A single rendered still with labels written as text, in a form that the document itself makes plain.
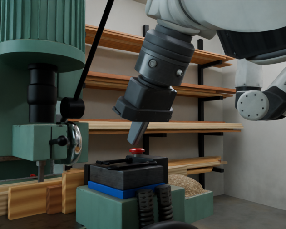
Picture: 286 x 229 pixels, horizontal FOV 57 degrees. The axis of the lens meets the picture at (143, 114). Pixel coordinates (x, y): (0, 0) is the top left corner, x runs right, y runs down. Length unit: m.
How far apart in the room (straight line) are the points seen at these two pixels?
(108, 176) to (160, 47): 0.22
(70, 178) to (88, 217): 0.10
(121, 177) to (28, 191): 0.21
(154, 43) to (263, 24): 0.26
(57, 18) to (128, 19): 3.05
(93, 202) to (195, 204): 0.30
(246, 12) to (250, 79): 0.57
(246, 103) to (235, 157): 3.64
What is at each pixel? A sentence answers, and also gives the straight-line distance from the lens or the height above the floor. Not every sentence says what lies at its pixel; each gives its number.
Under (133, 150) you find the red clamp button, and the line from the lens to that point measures 0.50.
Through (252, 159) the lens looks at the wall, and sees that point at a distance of 4.17.
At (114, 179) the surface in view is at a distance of 0.42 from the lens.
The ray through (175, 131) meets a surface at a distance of 3.10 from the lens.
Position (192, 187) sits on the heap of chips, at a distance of 0.69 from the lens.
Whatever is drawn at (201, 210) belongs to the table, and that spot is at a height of 0.86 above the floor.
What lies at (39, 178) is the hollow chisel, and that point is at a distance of 0.60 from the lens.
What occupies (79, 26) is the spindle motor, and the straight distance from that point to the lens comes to 0.59.
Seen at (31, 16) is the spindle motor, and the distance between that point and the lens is 0.56.
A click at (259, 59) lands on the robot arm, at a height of 1.11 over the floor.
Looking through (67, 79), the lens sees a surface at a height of 1.21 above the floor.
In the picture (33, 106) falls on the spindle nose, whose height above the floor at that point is 1.11.
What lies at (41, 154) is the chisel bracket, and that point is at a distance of 0.55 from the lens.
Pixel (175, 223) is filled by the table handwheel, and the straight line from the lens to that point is 0.34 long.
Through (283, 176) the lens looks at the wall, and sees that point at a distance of 3.96.
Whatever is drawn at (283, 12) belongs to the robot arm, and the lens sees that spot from 0.20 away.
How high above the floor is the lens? 1.06
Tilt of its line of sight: 3 degrees up
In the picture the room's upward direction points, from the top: straight up
